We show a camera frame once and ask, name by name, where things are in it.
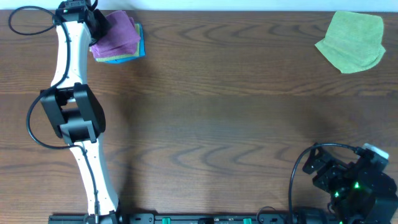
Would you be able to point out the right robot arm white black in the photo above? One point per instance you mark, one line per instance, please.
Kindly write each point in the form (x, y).
(360, 191)

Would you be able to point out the folded blue cloth in stack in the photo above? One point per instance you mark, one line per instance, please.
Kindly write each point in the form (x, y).
(140, 52)

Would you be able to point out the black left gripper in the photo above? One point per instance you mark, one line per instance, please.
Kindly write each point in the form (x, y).
(101, 18)

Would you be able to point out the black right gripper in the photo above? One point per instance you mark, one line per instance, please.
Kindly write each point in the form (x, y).
(332, 168)

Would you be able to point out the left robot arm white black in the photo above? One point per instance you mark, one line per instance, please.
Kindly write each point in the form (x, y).
(73, 110)

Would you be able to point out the purple microfiber cloth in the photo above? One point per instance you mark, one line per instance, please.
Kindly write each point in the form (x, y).
(119, 31)

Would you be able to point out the green microfiber cloth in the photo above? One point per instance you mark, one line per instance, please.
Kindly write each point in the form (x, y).
(353, 41)

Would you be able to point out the folded yellow-green cloth in stack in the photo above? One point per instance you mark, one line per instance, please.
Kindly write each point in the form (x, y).
(123, 42)

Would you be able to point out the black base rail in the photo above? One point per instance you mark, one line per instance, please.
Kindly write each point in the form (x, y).
(149, 218)

